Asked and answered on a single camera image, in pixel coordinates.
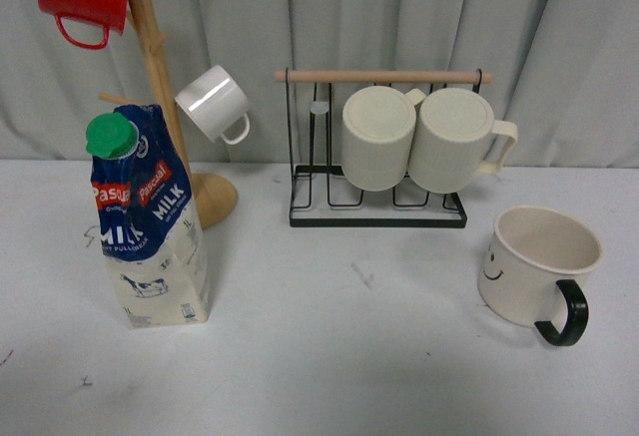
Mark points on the cream smiley mug black handle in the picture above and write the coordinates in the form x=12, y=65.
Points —
x=533, y=274

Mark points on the white ceramic mug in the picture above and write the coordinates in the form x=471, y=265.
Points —
x=217, y=105

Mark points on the blue white milk carton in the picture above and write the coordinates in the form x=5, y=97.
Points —
x=150, y=231

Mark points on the wooden mug tree stand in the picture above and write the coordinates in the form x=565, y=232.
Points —
x=215, y=196

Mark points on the left cream ribbed mug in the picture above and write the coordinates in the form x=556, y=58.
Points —
x=378, y=124

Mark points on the black wire cup rack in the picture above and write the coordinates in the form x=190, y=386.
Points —
x=320, y=194

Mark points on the right cream ribbed mug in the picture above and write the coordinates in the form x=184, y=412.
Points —
x=456, y=136

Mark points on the grey curtain backdrop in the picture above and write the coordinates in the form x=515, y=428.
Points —
x=565, y=71

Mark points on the cream ribbed mug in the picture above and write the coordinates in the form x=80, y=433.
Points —
x=378, y=124
x=456, y=136

